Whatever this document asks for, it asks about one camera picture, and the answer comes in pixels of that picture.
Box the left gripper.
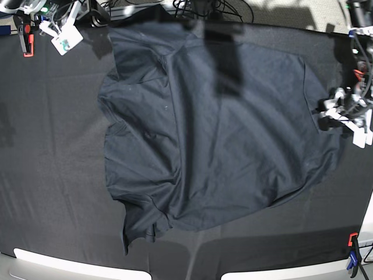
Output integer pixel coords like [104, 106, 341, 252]
[316, 87, 372, 131]

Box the dark grey t-shirt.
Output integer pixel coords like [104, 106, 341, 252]
[98, 15, 344, 253]

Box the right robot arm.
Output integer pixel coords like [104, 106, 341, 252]
[1, 1, 111, 27]

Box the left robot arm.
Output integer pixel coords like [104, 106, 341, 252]
[319, 1, 372, 131]

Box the red blue clamp near right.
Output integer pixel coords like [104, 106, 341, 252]
[346, 232, 369, 280]

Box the red black clamp far left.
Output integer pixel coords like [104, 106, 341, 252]
[17, 24, 34, 57]

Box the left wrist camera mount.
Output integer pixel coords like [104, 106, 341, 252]
[320, 100, 372, 149]

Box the black cable bundle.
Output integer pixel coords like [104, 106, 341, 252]
[98, 0, 254, 23]

